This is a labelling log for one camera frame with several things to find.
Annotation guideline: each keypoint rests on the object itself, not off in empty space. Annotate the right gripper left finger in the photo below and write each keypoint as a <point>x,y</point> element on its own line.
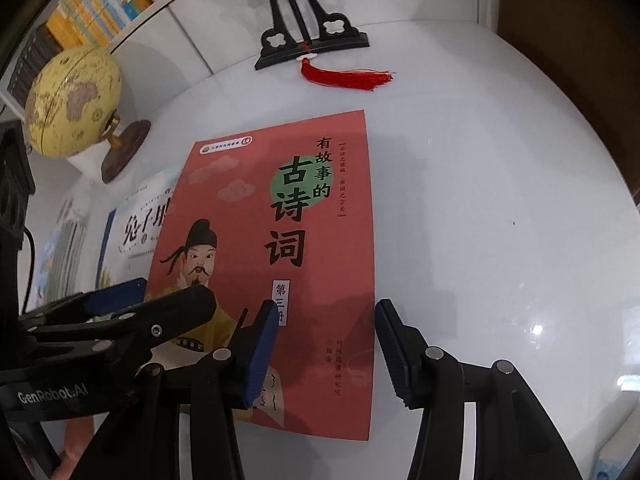
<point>255,354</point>

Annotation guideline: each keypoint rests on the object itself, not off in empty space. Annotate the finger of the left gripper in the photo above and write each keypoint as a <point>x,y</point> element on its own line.
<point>83,306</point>
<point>150,319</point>

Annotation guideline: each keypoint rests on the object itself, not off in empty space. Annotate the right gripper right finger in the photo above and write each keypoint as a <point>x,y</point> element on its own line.
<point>514,437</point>

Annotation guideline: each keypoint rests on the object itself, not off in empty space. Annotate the red poetry book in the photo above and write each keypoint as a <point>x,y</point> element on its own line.
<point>282,214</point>

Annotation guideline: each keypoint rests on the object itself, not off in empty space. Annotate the row of colourful books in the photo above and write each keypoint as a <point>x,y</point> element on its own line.
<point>71,23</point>

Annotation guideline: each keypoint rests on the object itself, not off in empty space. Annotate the left hand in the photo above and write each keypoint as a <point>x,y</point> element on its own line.
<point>77,436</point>

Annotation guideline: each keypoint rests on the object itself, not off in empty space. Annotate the light blue book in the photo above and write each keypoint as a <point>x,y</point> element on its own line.
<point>58,261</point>

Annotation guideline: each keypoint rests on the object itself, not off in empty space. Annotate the pale white rabbit book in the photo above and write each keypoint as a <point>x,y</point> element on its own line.
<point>132,230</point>

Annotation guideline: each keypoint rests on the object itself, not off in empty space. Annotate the yellow desk globe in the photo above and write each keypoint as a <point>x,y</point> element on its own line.
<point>72,106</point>

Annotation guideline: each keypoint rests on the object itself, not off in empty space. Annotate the red tassel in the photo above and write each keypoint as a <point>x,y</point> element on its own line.
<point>363,80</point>

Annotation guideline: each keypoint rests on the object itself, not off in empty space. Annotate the dark brown cabinet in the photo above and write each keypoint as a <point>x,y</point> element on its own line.
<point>590,49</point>

